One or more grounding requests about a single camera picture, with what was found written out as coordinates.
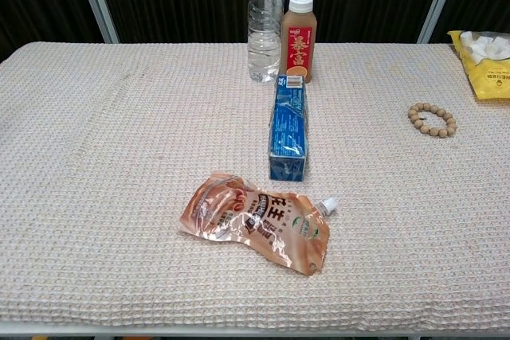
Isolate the wooden bead bracelet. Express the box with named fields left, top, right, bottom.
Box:
left=407, top=102, right=458, bottom=138

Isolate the blue carton box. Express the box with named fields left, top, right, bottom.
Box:
left=268, top=74, right=309, bottom=182

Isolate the yellow snack bag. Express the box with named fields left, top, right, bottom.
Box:
left=446, top=29, right=510, bottom=100

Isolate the orange spouted refill pouch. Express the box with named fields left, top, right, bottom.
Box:
left=178, top=170, right=339, bottom=276

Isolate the clear plastic water bottle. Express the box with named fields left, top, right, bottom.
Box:
left=247, top=0, right=284, bottom=83

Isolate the beige waffle weave table cloth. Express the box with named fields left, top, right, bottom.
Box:
left=0, top=41, right=510, bottom=332

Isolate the red label juice bottle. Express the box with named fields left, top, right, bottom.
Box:
left=279, top=0, right=318, bottom=84

